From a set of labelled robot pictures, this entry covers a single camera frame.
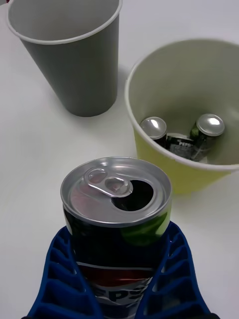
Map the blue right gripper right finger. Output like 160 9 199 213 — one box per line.
135 221 213 319

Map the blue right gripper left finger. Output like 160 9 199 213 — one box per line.
25 225 103 319

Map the black can with red-blue print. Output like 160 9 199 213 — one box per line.
60 156 173 319

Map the crushed black can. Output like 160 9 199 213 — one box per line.
166 133 195 160

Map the black can with green print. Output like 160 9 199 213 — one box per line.
190 113 226 162

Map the yellow-green plastic bin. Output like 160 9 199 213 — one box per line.
124 38 239 195

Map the grey plastic bin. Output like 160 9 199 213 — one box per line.
6 0 123 118

